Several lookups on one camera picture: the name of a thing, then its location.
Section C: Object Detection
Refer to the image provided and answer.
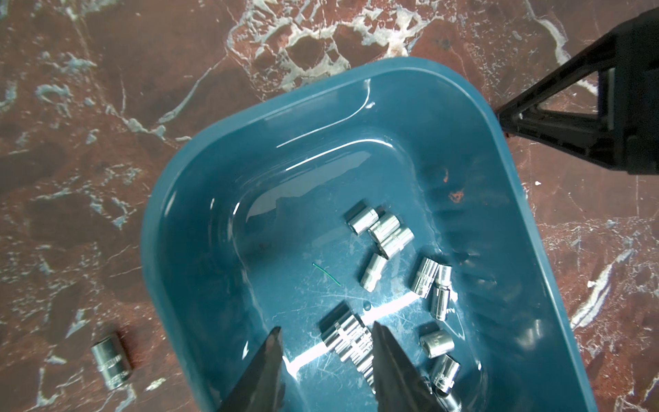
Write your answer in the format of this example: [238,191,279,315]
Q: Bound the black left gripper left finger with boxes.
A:
[219,326,285,412]

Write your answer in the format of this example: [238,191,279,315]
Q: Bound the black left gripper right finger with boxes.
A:
[372,322,440,411]

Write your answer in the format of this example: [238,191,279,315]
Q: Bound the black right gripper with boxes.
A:
[496,9,658,175]

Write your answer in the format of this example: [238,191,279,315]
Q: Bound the teal plastic storage box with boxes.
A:
[141,58,597,411]

